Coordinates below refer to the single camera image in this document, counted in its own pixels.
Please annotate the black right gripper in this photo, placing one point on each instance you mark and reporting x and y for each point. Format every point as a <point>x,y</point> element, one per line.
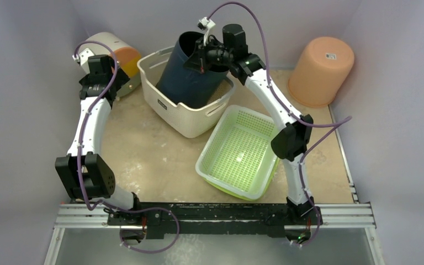
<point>201,58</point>

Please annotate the dark navy round bin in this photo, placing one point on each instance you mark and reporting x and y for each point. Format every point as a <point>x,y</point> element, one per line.
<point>181,85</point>

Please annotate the cream perforated laundry basket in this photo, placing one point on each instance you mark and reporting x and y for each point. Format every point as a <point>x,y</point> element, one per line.
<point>187,121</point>

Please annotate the white perforated strainer basket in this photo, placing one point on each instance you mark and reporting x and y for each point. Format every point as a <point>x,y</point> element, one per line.
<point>240,133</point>

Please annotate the orange plastic bucket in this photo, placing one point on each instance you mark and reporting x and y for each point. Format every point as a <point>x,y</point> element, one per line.
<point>320,71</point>

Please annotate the lime green basin tray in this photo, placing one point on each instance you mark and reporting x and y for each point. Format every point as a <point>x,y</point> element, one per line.
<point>246,179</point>

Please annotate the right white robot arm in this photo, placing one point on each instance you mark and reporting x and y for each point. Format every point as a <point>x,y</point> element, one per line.
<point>294,129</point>

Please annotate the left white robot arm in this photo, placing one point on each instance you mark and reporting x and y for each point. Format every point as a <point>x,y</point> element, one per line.
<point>83,172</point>

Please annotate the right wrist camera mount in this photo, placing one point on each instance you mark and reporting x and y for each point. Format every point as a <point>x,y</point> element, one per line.
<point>206,25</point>

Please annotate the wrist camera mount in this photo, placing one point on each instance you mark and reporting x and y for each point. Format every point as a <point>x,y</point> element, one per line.
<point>82,58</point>
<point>206,25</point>

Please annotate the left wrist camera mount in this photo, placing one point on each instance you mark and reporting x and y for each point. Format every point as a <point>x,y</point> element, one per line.
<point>82,58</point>

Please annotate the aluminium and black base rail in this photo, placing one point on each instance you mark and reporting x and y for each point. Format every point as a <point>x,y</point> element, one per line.
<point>161,219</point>

